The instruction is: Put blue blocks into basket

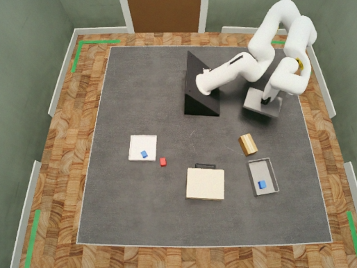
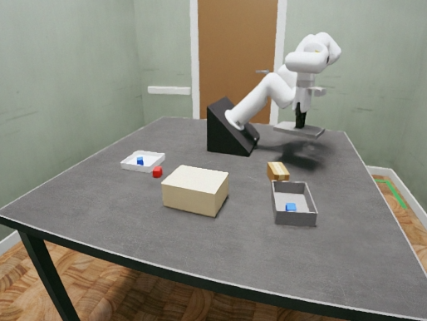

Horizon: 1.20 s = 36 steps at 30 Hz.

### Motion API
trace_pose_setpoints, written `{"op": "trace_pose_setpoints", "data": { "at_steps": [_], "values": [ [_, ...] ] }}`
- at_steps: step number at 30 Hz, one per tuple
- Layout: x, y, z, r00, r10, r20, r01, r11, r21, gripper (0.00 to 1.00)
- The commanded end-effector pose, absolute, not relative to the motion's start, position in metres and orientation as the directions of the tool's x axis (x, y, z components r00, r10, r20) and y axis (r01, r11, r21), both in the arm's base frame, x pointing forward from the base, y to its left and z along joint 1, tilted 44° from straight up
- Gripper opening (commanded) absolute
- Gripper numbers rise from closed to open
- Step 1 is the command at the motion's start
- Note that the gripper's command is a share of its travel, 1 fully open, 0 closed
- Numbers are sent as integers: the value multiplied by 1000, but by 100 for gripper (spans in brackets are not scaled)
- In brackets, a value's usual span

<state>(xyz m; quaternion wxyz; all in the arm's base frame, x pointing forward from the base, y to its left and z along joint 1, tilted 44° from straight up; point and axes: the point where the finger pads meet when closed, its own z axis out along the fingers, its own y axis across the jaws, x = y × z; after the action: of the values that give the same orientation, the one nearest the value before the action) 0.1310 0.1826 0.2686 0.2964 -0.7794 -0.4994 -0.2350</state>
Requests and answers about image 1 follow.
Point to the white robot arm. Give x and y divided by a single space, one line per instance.
301 34

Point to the brown cardboard box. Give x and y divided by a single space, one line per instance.
247 144

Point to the small red block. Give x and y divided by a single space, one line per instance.
163 162

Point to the small blue block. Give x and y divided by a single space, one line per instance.
144 154
262 184

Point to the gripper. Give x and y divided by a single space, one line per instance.
269 94

